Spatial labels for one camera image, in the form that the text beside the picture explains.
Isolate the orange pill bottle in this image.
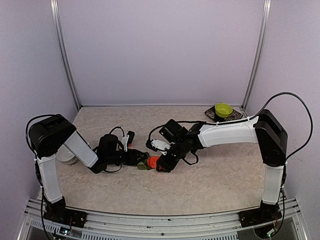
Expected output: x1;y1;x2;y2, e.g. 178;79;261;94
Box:
147;156;160;169

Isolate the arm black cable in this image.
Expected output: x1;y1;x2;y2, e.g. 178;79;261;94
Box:
147;91;314;196
109;126;126;148

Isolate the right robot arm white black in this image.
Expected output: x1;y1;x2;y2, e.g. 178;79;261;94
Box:
150;109;288;222

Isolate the white bowl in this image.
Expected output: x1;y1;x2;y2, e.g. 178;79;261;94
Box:
56;145;78;165

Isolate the left aluminium frame post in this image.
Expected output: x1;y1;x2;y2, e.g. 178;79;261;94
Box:
50;0;82;111

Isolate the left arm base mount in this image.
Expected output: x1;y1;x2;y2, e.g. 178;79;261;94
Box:
43;208;88;229

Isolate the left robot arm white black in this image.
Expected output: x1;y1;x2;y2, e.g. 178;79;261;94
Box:
25;114;149;223

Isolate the front aluminium rail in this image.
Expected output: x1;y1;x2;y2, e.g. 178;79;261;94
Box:
17;197;308;240

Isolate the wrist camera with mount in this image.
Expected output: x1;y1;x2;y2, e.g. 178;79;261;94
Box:
121;131;135;152
145;139;174;156

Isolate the aluminium frame post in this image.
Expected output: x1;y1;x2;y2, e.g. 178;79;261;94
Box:
50;0;82;111
241;0;272;111

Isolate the lime green bowl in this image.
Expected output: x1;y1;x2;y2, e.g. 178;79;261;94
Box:
214;102;233;118

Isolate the green weekly pill organizer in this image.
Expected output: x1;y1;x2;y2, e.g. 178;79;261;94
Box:
136;158;152;171

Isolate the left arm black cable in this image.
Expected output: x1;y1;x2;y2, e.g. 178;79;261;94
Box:
109;126;126;148

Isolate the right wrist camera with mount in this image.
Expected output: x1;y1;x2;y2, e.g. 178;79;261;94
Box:
145;139;174;156

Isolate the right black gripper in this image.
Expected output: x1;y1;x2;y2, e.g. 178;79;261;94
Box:
156;140;187;173

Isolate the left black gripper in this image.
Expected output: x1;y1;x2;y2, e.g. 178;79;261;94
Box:
106;148;147;166

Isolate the right aluminium frame post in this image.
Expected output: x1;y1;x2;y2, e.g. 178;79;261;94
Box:
241;0;272;111

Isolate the black patterned square plate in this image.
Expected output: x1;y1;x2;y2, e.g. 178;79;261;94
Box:
204;106;244;122

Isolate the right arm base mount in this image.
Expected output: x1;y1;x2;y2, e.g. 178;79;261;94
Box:
238;207;282;228

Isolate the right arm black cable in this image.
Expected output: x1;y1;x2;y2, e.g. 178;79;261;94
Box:
147;91;314;196

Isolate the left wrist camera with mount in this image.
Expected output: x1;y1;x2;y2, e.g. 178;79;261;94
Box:
121;131;135;152

